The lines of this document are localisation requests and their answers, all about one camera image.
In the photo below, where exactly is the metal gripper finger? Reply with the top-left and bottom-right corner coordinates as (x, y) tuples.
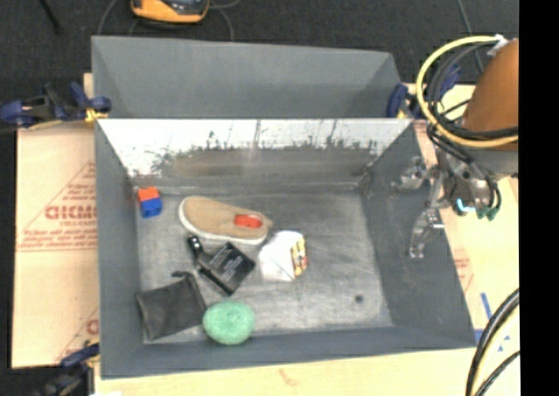
(391, 156), (433, 193)
(407, 206), (445, 260)

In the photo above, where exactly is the grey metal bin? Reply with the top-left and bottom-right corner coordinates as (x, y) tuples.
(90, 35), (478, 380)

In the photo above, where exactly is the white box yellow red print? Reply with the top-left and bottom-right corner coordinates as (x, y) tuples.
(258, 229), (309, 283)

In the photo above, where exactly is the black flat box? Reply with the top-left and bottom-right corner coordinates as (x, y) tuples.
(197, 241), (257, 296)

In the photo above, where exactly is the tan slip-on shoe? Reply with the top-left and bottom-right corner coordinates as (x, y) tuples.
(177, 195), (274, 247)

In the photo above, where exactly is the green round sponge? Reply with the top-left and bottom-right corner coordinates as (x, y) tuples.
(201, 300), (257, 347)

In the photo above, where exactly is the small black clip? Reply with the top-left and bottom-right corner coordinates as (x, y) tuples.
(187, 233), (207, 256)

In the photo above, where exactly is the black cloth pouch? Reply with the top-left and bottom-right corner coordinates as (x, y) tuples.
(135, 270), (208, 342)

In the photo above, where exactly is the orange and blue block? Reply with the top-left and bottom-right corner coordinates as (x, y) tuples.
(136, 186), (164, 219)

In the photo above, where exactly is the brown cardboard board red print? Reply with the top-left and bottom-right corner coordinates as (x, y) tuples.
(10, 121), (102, 370)

